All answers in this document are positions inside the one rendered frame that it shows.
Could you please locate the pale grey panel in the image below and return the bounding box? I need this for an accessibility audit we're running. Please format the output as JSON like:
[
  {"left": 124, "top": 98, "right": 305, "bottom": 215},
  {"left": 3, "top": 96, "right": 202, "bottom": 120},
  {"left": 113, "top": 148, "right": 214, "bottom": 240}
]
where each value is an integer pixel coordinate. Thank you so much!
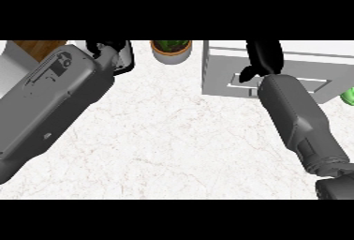
[{"left": 0, "top": 39, "right": 41, "bottom": 98}]

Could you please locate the brown wooden cabinet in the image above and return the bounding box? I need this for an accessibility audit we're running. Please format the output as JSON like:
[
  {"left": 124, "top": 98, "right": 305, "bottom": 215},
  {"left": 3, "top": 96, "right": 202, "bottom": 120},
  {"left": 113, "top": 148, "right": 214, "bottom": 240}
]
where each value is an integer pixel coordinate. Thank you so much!
[{"left": 10, "top": 39, "right": 69, "bottom": 63}]

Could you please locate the potted plant in grey pot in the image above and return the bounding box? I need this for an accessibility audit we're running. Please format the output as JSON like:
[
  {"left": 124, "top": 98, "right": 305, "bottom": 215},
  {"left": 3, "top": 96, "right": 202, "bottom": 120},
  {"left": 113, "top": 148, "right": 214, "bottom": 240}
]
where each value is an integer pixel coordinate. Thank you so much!
[{"left": 149, "top": 39, "right": 193, "bottom": 66}]

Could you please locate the green object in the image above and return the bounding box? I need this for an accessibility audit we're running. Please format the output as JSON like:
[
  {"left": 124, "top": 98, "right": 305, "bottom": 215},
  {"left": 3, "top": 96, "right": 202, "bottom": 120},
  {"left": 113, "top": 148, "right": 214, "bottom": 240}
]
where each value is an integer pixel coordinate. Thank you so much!
[{"left": 339, "top": 86, "right": 354, "bottom": 107}]

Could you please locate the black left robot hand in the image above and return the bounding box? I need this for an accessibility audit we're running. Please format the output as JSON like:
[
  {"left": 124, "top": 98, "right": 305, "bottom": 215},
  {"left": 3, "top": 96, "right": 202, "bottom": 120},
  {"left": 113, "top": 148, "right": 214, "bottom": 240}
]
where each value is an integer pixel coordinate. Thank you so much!
[{"left": 85, "top": 39, "right": 137, "bottom": 77}]

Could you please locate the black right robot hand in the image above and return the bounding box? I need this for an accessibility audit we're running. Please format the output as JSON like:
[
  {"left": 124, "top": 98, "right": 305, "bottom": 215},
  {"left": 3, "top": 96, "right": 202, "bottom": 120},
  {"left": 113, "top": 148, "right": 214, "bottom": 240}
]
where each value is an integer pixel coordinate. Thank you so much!
[{"left": 237, "top": 39, "right": 284, "bottom": 84}]

